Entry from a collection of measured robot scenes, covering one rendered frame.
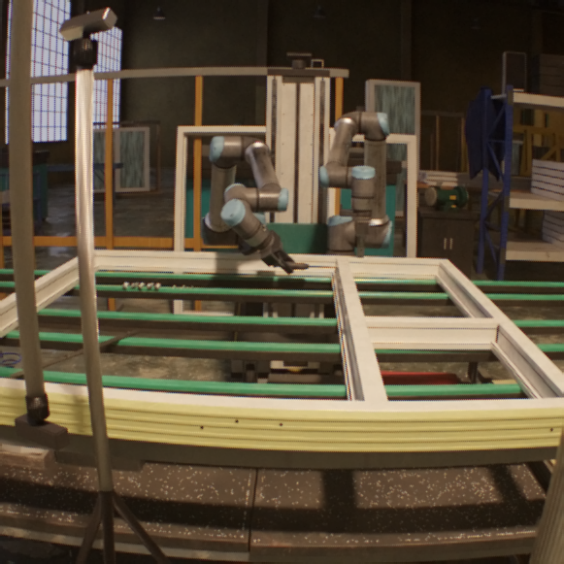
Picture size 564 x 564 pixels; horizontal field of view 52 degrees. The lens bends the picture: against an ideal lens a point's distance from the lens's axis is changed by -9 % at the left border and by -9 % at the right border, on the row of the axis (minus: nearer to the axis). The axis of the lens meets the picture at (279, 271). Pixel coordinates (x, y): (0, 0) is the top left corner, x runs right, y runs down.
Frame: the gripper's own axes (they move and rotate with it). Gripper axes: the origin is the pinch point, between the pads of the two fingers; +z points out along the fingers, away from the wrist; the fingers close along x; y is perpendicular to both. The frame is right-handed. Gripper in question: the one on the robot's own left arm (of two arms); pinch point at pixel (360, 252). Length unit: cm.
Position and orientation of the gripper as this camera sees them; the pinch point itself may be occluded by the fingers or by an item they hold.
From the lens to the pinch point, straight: 250.2
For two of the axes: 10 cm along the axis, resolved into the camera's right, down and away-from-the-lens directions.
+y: 10.0, 0.3, -0.4
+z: -0.2, 9.8, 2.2
